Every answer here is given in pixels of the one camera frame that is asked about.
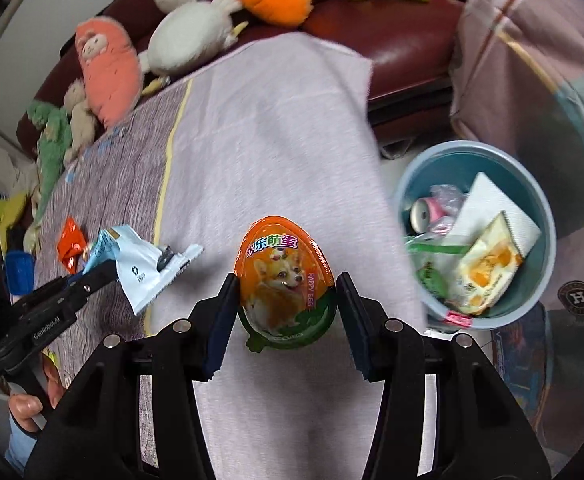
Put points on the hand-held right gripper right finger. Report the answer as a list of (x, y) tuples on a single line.
[(354, 325)]

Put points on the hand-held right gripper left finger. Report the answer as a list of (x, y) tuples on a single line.
[(219, 330)]

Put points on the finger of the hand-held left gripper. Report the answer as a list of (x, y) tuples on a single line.
[(89, 282)]

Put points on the light blue packet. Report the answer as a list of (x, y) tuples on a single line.
[(137, 270)]

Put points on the orange egg toy package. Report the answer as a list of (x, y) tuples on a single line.
[(284, 275)]

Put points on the green and white wrapper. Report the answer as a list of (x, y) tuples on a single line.
[(432, 275)]

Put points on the pink tape roll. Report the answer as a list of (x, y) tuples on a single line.
[(424, 212)]

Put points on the yellow snack packet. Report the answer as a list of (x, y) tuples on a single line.
[(487, 270)]

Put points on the clear plastic wrapper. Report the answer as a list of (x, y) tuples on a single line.
[(447, 197)]

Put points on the white paper towel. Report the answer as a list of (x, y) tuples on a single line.
[(487, 205)]

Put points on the teal trash bin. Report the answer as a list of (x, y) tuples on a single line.
[(452, 170)]

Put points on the person's left hand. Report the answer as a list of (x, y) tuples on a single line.
[(27, 410)]

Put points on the orange candy wrapper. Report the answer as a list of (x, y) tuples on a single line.
[(72, 242)]

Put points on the yellow plush toy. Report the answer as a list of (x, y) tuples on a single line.
[(9, 210)]

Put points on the green crocodile plush toy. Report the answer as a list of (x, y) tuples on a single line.
[(54, 155)]

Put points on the small beige teddy bear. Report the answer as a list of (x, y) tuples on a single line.
[(79, 120)]

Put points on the grey and lilac cloth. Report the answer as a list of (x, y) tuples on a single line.
[(272, 135)]

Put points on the pink carrot plush toy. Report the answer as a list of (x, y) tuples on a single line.
[(109, 75)]

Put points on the white rabbit plush toy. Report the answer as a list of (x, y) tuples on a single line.
[(187, 35)]

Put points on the dark red leather sofa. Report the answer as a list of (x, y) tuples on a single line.
[(407, 55)]

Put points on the plaid blanket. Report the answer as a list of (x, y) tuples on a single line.
[(522, 60)]

